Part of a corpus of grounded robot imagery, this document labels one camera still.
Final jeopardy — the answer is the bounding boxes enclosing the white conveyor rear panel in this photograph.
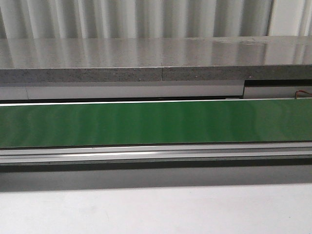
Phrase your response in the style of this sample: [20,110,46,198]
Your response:
[0,79,312,101]

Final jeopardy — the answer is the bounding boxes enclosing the green conveyor belt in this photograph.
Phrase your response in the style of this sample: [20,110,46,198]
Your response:
[0,98,312,148]

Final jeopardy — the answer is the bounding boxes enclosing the grey stone countertop slab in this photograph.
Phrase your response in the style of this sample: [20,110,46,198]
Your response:
[0,36,312,84]

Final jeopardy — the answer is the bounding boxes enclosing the white corrugated curtain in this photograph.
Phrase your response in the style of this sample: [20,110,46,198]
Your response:
[0,0,312,39]

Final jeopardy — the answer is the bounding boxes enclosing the red wire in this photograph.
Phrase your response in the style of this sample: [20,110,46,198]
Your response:
[294,90,312,99]

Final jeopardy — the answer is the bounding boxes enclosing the aluminium conveyor front rail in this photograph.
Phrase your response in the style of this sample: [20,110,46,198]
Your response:
[0,142,312,164]

